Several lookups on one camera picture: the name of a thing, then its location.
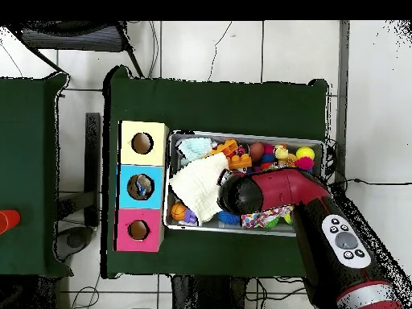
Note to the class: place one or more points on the small orange basketball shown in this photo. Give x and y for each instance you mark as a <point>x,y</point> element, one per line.
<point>178,210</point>

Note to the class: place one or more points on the dark green side table cloth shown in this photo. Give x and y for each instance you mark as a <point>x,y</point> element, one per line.
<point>29,128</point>

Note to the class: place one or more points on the cream knitted cloth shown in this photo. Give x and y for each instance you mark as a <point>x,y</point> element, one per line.
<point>199,186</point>

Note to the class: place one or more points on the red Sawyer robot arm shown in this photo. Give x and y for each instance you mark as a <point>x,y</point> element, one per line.
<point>322,225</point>

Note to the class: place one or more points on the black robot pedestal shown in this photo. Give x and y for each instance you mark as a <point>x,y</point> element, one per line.
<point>206,294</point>

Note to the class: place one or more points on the colourful patterned cloth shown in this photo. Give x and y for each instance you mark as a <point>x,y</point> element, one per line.
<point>260,219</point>

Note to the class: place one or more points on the orange toy building brick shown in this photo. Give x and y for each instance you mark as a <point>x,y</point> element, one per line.
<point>239,160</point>

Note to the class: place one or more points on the grey round base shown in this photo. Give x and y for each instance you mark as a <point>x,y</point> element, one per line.
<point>74,239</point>

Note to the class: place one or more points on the orange cup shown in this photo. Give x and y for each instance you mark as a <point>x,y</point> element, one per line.
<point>9,220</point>

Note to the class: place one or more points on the black chair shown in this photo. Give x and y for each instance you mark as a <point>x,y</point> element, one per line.
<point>74,38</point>

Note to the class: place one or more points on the crushed clear plastic bottle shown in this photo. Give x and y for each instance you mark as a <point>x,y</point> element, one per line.
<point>142,186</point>

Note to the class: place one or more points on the wooden box with three holes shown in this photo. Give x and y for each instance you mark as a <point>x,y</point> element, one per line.
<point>154,154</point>

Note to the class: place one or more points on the light blue knitted cloth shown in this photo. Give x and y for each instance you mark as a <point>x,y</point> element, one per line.
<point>194,148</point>

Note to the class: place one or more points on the black upright panel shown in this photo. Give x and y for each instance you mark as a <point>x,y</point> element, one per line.
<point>93,161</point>

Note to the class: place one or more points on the purple toy block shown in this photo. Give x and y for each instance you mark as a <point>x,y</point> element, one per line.
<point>191,218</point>

